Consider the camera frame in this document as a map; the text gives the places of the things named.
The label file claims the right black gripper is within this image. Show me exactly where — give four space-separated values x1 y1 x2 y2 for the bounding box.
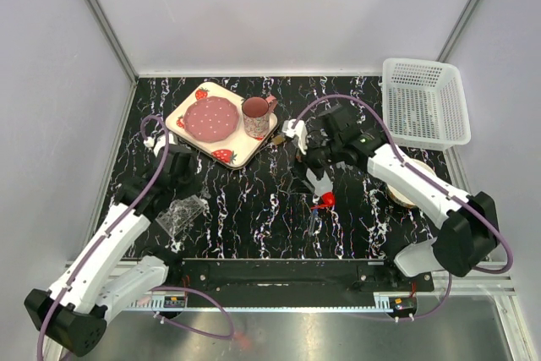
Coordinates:
287 131 342 195

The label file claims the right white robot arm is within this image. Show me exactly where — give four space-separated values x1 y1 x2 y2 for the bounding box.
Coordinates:
282 106 499 291

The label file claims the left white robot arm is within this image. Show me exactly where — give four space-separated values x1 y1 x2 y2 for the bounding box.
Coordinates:
24 144 199 357

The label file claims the white wash bottle red cap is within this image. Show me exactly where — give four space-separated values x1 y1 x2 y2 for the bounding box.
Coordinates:
306 169 336 211

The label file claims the blue capped test tube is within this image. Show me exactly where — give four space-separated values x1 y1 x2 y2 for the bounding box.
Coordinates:
308 208 318 237

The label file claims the clear test tube rack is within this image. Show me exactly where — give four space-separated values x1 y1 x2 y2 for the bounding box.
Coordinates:
156 195 206 238

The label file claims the pink dotted plate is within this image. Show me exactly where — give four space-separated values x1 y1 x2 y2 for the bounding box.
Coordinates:
183 96 239 143

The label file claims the cream strawberry tray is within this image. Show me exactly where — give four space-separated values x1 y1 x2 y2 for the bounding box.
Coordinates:
166 82 278 170

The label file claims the pink patterned mug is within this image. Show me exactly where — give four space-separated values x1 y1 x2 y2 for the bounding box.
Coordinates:
242 96 277 139

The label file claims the cream floral bowl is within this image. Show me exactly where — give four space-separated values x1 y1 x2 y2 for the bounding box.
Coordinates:
385 159 436 209

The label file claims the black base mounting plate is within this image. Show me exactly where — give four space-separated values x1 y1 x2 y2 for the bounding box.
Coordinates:
165 259 434 309

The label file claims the white plastic basket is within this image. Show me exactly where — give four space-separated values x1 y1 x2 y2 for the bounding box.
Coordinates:
381 58 471 151

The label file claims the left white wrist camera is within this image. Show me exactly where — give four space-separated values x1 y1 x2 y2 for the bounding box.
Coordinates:
143 134 174 157

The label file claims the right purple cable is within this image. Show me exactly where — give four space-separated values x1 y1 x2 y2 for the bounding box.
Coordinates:
293 94 515 323

